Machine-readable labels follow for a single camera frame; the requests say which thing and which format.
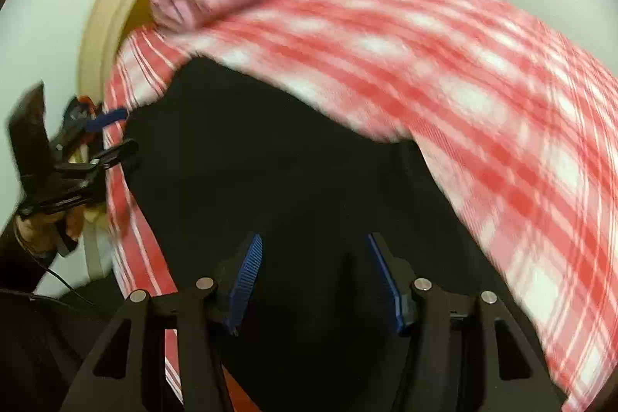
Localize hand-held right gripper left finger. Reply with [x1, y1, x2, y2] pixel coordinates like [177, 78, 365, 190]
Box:
[60, 232, 264, 412]

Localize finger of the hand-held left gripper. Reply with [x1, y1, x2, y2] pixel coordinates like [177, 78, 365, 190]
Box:
[65, 97, 129, 137]
[89, 139, 141, 171]

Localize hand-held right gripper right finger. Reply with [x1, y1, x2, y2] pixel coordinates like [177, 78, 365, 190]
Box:
[366, 232, 565, 412]

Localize black pants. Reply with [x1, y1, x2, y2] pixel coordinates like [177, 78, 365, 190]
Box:
[116, 55, 565, 412]

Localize person's left forearm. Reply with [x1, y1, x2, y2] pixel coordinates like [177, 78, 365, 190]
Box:
[0, 221, 66, 297]

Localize person's left hand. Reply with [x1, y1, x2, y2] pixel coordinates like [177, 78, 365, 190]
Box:
[14, 202, 106, 256]

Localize red plaid bed sheet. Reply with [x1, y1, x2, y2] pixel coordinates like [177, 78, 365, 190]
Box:
[104, 0, 618, 412]

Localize thin black cable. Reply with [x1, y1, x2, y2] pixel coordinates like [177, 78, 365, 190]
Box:
[14, 219, 112, 311]

